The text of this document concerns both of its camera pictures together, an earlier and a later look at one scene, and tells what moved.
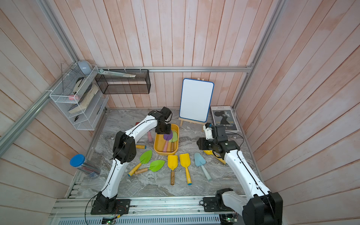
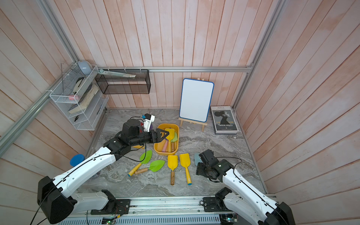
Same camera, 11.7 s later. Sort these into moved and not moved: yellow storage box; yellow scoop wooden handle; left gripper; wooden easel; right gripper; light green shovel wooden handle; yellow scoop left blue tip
Moved: left gripper; right gripper
Not moved: yellow scoop wooden handle; yellow scoop left blue tip; light green shovel wooden handle; yellow storage box; wooden easel
